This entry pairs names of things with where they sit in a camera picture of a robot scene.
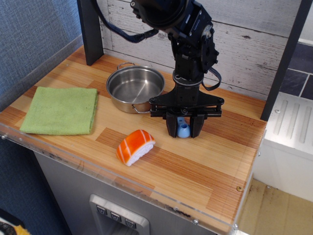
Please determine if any right black frame post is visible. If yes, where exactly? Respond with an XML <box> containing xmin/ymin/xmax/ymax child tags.
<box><xmin>260</xmin><ymin>0</ymin><xmax>313</xmax><ymax>121</ymax></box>

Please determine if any yellow object at corner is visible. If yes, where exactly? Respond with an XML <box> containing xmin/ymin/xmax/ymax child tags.
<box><xmin>13</xmin><ymin>225</ymin><xmax>31</xmax><ymax>235</ymax></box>

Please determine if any left black frame post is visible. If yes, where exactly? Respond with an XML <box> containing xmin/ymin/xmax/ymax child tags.
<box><xmin>77</xmin><ymin>0</ymin><xmax>104</xmax><ymax>66</ymax></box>

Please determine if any toy salmon sushi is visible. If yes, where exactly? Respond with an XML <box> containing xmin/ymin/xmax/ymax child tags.
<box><xmin>116</xmin><ymin>130</ymin><xmax>156</xmax><ymax>166</ymax></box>

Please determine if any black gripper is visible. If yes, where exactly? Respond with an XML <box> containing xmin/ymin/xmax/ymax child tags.
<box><xmin>149</xmin><ymin>84</ymin><xmax>224</xmax><ymax>138</ymax></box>

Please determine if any silver dispenser panel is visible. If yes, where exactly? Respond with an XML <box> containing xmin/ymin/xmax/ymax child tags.
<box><xmin>89</xmin><ymin>194</ymin><xmax>150</xmax><ymax>235</ymax></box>

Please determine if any small steel pot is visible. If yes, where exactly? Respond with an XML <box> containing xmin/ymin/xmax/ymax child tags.
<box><xmin>106</xmin><ymin>62</ymin><xmax>165</xmax><ymax>114</ymax></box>

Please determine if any black frame post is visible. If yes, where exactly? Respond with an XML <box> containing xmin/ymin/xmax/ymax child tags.
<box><xmin>260</xmin><ymin>0</ymin><xmax>313</xmax><ymax>121</ymax></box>
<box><xmin>77</xmin><ymin>0</ymin><xmax>104</xmax><ymax>66</ymax></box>

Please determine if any clear acrylic edge strip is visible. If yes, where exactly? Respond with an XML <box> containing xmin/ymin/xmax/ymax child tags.
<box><xmin>0</xmin><ymin>124</ymin><xmax>238</xmax><ymax>235</ymax></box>

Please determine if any green cloth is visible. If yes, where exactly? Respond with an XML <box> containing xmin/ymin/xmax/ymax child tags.
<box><xmin>20</xmin><ymin>87</ymin><xmax>98</xmax><ymax>135</ymax></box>

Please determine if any white ribbed side counter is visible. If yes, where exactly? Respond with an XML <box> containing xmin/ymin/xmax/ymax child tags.
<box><xmin>253</xmin><ymin>93</ymin><xmax>313</xmax><ymax>201</ymax></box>

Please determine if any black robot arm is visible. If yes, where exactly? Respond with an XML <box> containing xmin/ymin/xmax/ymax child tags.
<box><xmin>92</xmin><ymin>0</ymin><xmax>224</xmax><ymax>138</ymax></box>

